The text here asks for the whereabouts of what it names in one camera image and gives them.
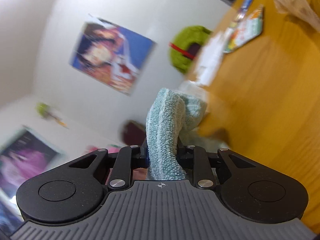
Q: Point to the dark red chair with jacket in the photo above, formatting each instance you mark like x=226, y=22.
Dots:
x=193, y=50

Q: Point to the anime wall poster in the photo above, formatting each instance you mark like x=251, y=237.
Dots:
x=111, y=54

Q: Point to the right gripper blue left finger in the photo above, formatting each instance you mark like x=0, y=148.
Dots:
x=128, y=159

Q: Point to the round wooden table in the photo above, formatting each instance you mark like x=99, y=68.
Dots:
x=264, y=102

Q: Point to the plastic bag of rubber bands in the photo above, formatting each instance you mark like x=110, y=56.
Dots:
x=300, y=9

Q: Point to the light blue striped towel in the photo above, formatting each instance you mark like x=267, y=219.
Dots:
x=174, y=116

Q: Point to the white tissue pack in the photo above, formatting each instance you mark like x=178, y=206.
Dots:
x=192, y=88

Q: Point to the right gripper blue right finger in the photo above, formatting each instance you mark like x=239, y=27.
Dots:
x=195, y=162

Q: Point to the dark red gold chair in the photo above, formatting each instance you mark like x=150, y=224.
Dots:
x=133, y=133

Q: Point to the potted wall plant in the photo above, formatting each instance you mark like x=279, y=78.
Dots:
x=45, y=112

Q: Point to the blue yellow flat packet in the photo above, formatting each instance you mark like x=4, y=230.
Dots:
x=242, y=11

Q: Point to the green white snack packet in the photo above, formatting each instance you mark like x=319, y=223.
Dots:
x=248, y=29

